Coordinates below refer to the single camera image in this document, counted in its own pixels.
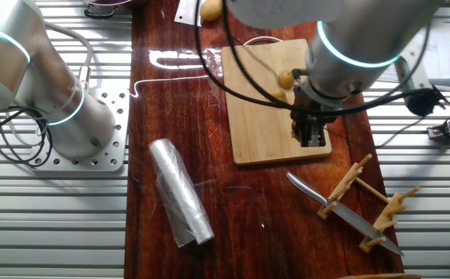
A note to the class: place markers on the clear plastic bag roll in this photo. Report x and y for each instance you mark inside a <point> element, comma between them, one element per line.
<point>180,193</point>

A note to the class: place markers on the wooden peg rack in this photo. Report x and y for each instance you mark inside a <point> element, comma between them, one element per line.
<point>388,213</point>

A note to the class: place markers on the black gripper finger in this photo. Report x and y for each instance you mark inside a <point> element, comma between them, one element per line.
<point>296,128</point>
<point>306,137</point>

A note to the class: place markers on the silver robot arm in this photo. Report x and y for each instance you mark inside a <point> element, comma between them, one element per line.
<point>73,116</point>

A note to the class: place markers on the steel kitchen knife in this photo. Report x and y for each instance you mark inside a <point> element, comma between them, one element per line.
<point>349,217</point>

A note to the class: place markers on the steel cleaver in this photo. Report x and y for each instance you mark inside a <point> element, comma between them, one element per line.
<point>186,13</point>

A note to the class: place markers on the small yellow potato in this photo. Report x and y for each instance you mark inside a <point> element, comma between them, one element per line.
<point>278,94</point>
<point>286,79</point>

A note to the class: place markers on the bamboo cutting board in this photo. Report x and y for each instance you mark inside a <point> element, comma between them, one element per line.
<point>260,131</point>

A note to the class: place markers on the large yellow potato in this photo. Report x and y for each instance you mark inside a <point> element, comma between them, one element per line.
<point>210,9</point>

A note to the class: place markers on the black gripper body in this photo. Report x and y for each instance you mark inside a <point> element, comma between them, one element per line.
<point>312,112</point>

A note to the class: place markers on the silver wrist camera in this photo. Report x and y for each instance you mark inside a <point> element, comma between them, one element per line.
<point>407,81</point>

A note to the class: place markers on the dark red wooden board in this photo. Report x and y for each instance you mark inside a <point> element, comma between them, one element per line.
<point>170,116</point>

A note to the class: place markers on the printed paper sheets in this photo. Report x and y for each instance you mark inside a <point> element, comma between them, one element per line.
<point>438,58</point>

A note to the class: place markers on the stainless steel pot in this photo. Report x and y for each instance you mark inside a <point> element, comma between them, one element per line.
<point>101,9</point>

